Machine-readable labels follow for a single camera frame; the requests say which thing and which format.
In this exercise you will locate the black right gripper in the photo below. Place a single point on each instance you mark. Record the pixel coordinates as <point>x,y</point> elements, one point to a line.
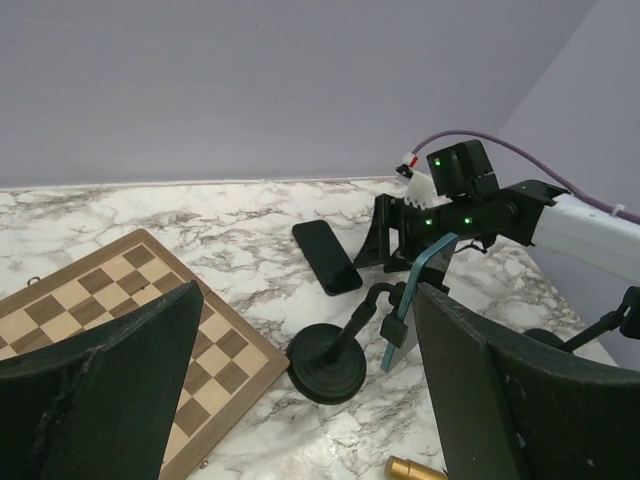
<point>400,231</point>

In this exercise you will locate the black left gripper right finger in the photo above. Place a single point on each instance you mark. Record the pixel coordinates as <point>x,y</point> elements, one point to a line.
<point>508,406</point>

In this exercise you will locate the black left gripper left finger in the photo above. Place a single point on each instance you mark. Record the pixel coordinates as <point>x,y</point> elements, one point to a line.
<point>100,404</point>

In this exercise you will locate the teal phone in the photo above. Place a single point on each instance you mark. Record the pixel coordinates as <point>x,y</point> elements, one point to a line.
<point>410,310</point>

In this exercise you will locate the black phone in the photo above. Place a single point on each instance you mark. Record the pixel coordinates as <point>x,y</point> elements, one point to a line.
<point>326,257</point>

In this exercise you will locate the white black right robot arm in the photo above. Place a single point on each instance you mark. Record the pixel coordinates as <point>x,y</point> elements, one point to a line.
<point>530,213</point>

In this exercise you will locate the black small phone stand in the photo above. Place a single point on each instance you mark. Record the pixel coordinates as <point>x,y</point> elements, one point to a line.
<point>625,319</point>

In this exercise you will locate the black phone stand ribbed base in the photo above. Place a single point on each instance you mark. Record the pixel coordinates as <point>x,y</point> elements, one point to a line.
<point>328,365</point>

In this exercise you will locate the gold metal cylinder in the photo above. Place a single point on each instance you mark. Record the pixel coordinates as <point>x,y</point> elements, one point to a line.
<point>405,469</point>

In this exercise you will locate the wooden chessboard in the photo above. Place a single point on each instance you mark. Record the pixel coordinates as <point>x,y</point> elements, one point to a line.
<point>231,364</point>

